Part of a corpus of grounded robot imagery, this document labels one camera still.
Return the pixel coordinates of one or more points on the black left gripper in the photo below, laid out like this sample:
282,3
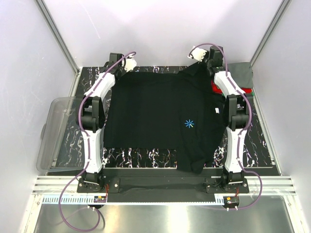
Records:
120,64

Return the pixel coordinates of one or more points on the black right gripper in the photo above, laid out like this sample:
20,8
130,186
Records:
209,64

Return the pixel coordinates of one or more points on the black t shirt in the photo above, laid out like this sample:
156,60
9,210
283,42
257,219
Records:
176,111

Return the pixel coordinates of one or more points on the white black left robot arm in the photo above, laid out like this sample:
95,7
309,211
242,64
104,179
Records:
91,117

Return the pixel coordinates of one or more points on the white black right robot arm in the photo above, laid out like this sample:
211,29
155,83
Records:
237,116

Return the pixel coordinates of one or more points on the folded red t shirt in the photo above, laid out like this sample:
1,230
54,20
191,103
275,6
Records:
217,90

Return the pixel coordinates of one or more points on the folded grey t shirt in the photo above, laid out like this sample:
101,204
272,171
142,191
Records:
242,74

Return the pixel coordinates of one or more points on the clear plastic bin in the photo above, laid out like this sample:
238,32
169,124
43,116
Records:
59,137

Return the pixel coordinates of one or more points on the black marble pattern mat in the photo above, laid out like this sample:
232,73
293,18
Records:
256,153

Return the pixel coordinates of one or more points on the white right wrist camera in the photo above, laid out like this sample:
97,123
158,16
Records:
197,54

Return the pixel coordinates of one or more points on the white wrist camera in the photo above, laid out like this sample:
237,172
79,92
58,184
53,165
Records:
197,54
130,64

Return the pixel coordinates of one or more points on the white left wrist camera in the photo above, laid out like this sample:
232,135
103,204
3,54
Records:
130,64

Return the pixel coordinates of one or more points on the left aluminium corner post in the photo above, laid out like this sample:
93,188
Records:
57,35

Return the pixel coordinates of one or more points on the aluminium corner post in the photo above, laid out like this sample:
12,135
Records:
57,35
270,30

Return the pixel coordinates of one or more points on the right aluminium corner post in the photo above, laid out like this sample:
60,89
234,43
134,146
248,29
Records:
270,30

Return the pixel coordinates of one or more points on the white slotted cable duct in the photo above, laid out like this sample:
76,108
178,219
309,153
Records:
68,199

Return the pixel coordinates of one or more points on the aluminium frame rail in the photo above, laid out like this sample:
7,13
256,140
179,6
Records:
268,185

